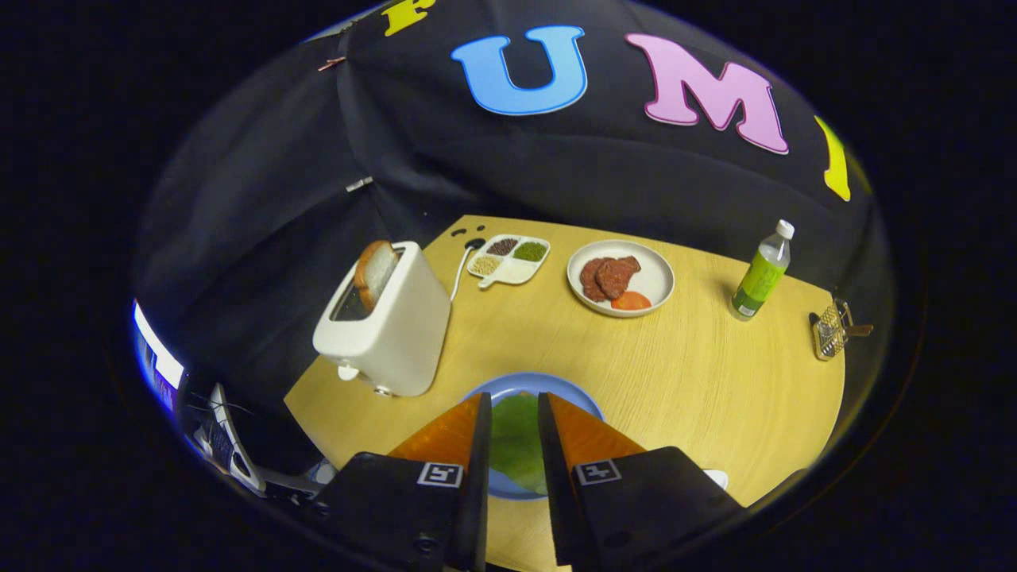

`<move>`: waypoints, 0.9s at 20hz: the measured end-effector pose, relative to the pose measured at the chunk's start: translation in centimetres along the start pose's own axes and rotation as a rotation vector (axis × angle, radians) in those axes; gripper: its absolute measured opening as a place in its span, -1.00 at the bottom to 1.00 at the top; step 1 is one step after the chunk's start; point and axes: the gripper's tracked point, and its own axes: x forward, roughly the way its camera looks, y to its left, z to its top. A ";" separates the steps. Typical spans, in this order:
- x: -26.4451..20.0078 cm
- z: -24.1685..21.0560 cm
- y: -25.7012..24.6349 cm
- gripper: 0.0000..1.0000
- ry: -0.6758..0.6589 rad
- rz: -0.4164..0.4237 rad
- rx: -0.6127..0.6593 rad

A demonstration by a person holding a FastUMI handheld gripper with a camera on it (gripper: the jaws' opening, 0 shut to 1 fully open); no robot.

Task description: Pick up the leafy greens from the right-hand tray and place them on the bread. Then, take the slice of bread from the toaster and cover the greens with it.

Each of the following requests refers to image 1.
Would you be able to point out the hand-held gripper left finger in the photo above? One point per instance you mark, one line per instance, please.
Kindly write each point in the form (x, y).
(477, 492)

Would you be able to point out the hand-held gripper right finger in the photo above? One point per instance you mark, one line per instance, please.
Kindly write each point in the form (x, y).
(556, 492)

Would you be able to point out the green lettuce leaf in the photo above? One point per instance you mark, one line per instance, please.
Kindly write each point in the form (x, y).
(516, 445)

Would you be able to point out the bread slice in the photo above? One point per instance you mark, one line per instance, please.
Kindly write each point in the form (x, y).
(375, 270)

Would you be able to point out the blue plate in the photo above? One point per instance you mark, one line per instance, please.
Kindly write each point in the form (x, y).
(516, 381)

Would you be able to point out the white square plate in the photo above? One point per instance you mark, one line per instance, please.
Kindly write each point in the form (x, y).
(717, 478)

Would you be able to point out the white toaster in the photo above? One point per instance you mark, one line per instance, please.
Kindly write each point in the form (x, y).
(397, 334)

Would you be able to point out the red tomato slice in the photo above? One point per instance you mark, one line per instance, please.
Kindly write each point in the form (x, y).
(631, 301)

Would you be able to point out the brown meat patty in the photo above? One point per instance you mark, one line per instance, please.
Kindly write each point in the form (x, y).
(589, 280)
(618, 276)

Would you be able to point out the white divided seasoning tray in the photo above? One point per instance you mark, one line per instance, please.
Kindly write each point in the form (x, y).
(516, 272)

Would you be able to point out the tan grain heap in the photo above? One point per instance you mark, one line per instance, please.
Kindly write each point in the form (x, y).
(485, 265)

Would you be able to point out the white round plate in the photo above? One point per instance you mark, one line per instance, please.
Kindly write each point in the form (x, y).
(651, 278)

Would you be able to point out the green spice heap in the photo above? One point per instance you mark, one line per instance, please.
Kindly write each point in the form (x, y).
(530, 251)

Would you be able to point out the dark spice heap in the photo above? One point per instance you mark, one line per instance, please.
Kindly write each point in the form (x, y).
(503, 246)

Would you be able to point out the white framed device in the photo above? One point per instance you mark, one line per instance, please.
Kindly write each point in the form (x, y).
(230, 445)

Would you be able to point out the green label plastic bottle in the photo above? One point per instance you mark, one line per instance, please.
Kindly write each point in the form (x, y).
(759, 282)

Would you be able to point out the black backdrop cloth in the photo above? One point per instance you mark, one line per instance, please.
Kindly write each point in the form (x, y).
(556, 175)

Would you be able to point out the silver cloth clip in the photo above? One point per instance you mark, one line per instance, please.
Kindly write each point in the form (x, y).
(359, 184)

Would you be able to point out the lit screen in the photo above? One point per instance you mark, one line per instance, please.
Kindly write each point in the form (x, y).
(159, 357)

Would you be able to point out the red cloth clip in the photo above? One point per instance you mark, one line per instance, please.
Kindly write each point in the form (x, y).
(332, 63)

